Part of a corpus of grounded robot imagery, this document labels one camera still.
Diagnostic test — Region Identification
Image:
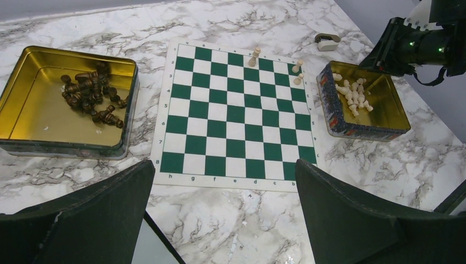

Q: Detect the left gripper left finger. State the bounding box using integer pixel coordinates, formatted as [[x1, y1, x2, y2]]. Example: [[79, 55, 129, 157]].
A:
[[1, 160, 155, 263]]

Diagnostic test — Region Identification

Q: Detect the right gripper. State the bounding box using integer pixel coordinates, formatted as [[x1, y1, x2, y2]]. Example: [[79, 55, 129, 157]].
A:
[[359, 18, 448, 76]]

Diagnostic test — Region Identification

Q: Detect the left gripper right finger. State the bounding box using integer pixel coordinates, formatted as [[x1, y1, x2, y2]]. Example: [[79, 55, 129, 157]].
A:
[[295, 159, 465, 263]]

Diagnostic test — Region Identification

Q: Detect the light pawn chess piece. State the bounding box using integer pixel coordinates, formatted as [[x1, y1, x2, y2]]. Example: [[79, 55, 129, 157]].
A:
[[293, 73, 304, 85]]

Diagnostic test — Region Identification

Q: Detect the light king chess piece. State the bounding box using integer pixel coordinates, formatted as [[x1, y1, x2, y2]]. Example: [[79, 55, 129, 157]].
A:
[[248, 47, 261, 68]]

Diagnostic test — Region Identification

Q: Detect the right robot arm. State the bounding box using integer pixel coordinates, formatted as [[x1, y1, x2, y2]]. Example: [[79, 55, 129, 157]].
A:
[[359, 1, 465, 79]]

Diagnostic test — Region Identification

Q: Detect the pile of light chess pieces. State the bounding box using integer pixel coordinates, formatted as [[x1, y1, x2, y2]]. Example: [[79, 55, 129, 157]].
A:
[[332, 73, 374, 117]]

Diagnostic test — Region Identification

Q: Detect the gold tin with light pieces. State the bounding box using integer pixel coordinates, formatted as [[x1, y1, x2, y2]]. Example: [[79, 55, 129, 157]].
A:
[[316, 61, 411, 141]]

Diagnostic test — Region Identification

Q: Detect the gold tin with dark pieces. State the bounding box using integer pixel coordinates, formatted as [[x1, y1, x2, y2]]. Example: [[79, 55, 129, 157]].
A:
[[1, 46, 140, 160]]

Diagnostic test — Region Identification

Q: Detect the pile of dark chess pieces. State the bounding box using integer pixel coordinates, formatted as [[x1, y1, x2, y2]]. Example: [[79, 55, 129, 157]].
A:
[[60, 62, 129, 129]]

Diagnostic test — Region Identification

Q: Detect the green white chess board mat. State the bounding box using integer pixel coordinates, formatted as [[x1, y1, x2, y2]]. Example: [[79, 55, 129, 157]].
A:
[[151, 38, 325, 192]]

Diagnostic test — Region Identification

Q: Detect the beige stapler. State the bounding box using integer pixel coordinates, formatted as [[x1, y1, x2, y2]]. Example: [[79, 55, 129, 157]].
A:
[[314, 33, 341, 52]]

